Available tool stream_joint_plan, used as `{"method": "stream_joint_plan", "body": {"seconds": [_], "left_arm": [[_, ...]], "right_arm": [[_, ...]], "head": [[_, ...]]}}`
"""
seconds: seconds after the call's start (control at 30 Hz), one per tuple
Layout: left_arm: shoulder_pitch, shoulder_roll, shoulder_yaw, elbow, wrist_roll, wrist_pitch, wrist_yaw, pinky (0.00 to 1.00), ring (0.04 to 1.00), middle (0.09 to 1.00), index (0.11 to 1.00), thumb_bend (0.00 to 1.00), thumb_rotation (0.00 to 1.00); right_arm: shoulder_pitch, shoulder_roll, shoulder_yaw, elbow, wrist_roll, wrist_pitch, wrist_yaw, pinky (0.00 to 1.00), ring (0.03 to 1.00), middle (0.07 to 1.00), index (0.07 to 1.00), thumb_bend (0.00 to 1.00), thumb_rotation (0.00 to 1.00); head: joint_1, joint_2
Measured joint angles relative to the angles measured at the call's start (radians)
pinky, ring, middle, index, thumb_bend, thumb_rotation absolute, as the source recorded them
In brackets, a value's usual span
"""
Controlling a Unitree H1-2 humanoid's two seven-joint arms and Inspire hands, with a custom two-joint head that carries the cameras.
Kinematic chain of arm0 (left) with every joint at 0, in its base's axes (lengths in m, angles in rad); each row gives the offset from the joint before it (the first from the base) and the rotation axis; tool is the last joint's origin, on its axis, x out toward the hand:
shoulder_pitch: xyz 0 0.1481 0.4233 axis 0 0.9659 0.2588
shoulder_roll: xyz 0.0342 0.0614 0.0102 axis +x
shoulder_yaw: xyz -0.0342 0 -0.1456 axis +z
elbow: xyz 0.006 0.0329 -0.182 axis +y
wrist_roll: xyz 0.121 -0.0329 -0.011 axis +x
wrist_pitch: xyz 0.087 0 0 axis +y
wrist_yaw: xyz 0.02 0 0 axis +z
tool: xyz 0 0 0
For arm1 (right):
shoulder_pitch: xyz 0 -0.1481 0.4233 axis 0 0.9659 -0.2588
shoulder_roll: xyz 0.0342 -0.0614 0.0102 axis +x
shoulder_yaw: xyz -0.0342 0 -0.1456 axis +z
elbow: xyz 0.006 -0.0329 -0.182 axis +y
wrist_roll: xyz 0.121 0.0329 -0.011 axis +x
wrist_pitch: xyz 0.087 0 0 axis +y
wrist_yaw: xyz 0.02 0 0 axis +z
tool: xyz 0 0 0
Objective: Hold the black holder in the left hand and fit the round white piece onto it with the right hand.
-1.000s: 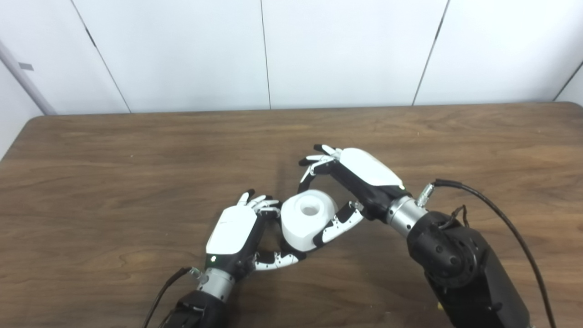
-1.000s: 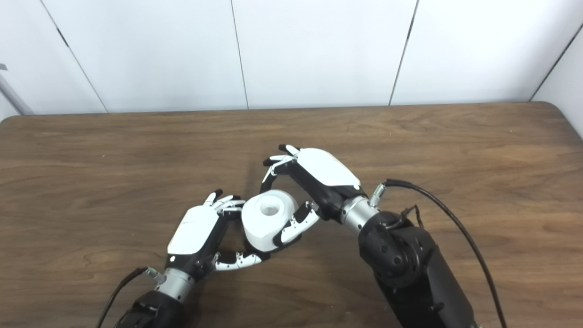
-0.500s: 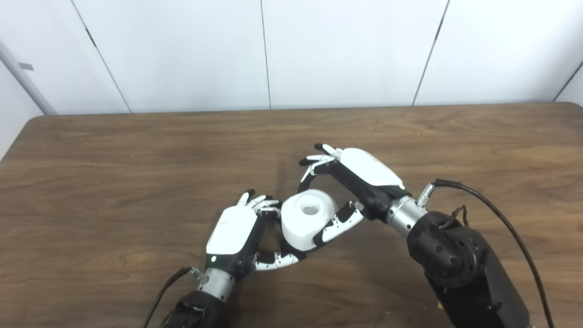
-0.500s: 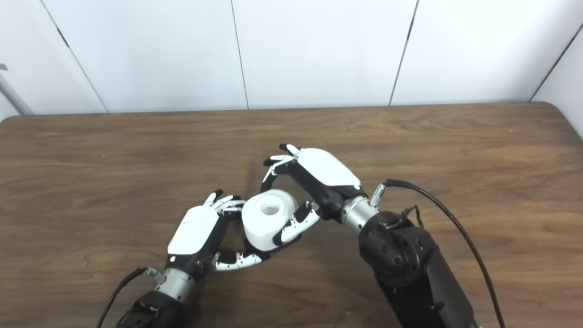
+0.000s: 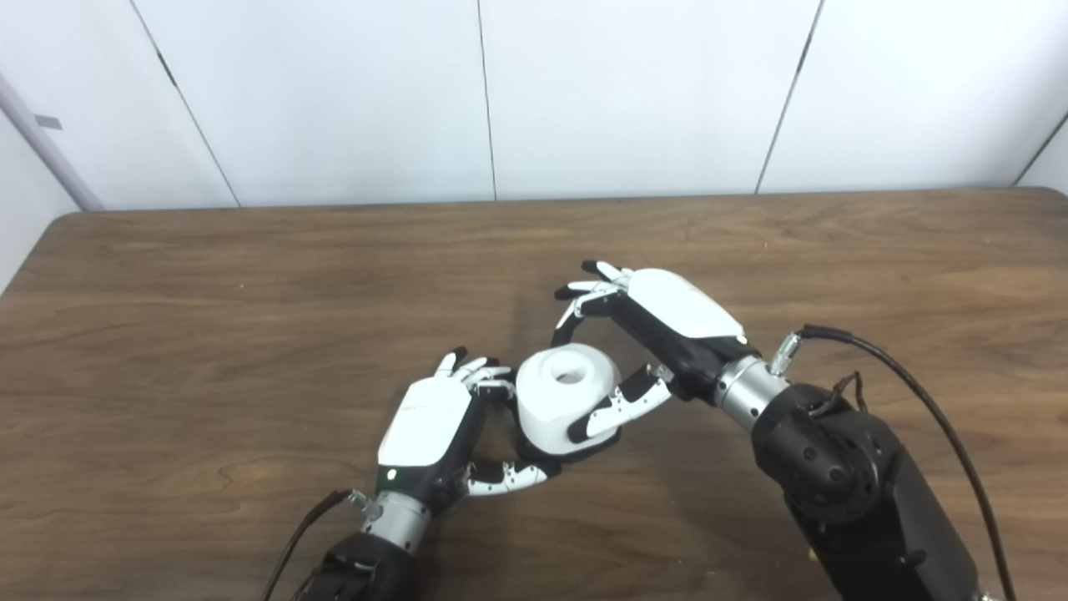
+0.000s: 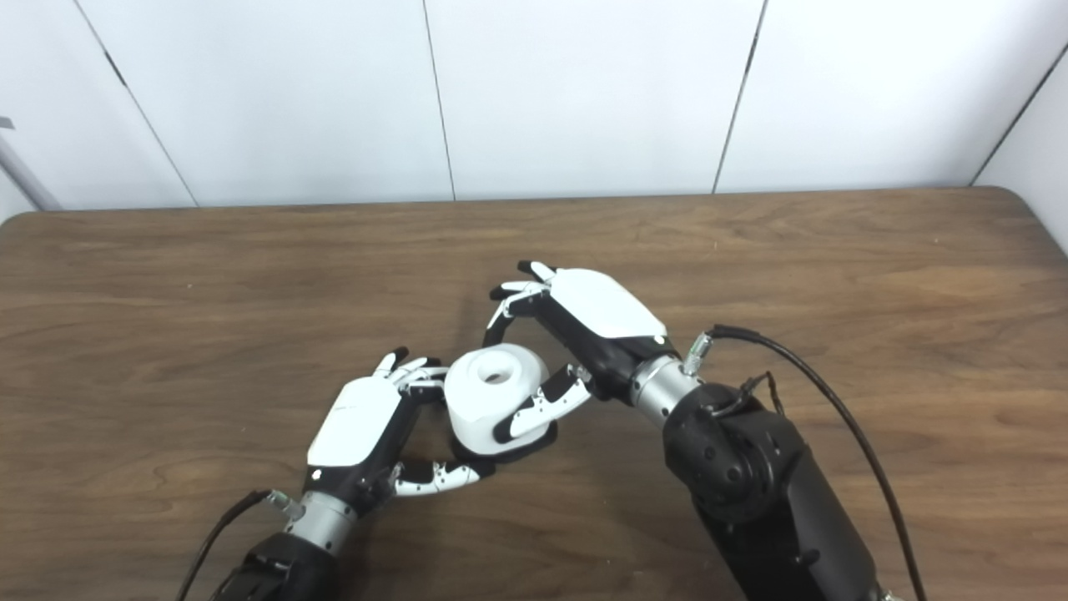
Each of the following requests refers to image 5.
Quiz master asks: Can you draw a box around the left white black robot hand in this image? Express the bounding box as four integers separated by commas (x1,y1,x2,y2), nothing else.
377,347,562,514

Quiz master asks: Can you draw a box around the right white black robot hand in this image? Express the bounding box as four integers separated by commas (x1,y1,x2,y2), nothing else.
551,260,760,443

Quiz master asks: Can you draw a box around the round white piece with holes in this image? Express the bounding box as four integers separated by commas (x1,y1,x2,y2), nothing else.
516,348,622,456

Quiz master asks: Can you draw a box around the black flanged holder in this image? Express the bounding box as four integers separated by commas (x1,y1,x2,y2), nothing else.
501,392,623,465

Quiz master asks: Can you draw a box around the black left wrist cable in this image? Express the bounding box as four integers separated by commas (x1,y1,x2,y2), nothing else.
260,489,372,601

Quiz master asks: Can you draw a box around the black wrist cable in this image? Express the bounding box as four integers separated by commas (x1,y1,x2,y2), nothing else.
260,489,372,601
772,324,1017,601

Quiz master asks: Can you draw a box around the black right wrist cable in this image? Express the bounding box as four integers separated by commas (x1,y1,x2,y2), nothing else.
772,324,1017,601

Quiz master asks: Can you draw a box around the grey wall trim strip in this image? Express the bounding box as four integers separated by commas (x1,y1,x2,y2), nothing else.
0,73,105,211

